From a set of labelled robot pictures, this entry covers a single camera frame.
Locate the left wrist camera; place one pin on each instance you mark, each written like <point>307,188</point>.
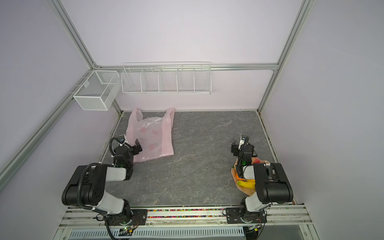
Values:
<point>121,139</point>

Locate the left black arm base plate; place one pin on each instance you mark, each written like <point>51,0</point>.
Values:
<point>137,217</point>

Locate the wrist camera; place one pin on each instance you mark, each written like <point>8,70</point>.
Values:
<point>121,139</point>
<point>244,139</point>

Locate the small white mesh basket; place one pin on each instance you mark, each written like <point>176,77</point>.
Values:
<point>98,91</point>

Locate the beige wavy fruit plate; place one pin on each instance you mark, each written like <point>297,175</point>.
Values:
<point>236,178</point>

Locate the red strawberry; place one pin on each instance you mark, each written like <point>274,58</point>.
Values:
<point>255,161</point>

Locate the white vent grille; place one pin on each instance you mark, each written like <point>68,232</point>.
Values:
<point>157,233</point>

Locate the aluminium mounting rail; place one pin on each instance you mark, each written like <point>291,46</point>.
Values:
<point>217,216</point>

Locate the pink plastic bag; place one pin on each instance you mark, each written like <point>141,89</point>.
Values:
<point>154,135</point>

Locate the long white wire basket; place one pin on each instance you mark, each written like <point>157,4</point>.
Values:
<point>167,78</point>

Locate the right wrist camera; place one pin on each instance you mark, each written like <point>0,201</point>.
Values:
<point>244,139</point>

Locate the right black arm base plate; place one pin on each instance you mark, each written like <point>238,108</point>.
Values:
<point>238,216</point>

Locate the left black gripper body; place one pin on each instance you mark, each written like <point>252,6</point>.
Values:
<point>135,151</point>

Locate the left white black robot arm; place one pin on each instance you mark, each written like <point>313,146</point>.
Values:
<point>86,188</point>

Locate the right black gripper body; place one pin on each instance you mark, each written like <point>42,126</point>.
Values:
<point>235,148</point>

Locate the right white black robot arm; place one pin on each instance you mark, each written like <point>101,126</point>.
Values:
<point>263,182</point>

